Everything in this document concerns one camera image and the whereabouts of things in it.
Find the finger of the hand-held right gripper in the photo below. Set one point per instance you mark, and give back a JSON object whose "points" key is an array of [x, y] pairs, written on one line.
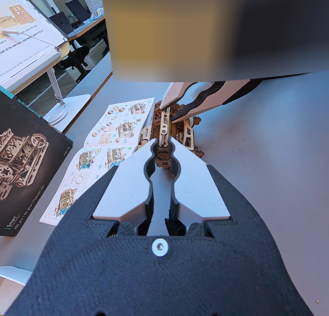
{"points": [[177, 92], [205, 107]]}

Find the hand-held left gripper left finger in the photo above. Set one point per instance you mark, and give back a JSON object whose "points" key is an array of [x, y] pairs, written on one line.
{"points": [[123, 190]]}

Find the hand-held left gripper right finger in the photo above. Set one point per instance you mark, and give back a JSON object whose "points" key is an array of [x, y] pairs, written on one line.
{"points": [[200, 192]]}

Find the wooden submarine model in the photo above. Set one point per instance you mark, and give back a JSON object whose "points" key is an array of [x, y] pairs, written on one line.
{"points": [[185, 136]]}

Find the perforated wooden strip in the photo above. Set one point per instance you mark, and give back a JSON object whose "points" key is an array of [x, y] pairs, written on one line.
{"points": [[164, 131]]}

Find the black model kit box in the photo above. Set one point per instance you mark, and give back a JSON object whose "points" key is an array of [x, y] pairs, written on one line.
{"points": [[30, 179]]}

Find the illustrated instruction booklet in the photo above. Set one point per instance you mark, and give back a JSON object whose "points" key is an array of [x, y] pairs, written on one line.
{"points": [[100, 151]]}

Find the white document stand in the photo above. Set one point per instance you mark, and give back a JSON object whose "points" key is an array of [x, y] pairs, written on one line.
{"points": [[74, 107]]}

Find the background wooden desk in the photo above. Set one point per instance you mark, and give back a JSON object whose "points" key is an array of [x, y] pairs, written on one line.
{"points": [[87, 25]]}

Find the clear plastic bag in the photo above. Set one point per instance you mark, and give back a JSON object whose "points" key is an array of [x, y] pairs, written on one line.
{"points": [[96, 14]]}

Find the stack of white boxes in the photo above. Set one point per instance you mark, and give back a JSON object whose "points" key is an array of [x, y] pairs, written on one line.
{"points": [[93, 1]]}

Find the black laptop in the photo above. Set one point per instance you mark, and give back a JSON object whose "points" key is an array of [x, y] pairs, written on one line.
{"points": [[61, 23]]}

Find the laminated instruction board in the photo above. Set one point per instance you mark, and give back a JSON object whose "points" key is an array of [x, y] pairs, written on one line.
{"points": [[25, 46]]}

